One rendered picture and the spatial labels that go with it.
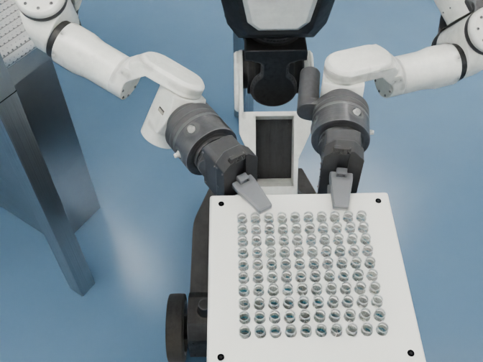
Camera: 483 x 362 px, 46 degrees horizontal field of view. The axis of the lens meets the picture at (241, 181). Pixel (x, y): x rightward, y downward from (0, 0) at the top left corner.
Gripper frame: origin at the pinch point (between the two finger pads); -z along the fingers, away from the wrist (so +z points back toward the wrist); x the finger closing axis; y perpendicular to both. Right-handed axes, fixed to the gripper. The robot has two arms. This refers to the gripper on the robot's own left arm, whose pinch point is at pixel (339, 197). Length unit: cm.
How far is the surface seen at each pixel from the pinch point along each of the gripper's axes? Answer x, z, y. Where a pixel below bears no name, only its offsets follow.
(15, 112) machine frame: 24, 35, 68
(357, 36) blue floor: 102, 184, -20
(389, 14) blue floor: 101, 204, -35
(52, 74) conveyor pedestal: 39, 67, 75
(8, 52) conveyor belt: 16, 46, 72
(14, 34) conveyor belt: 15, 52, 72
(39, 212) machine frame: 59, 34, 72
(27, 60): 23, 52, 71
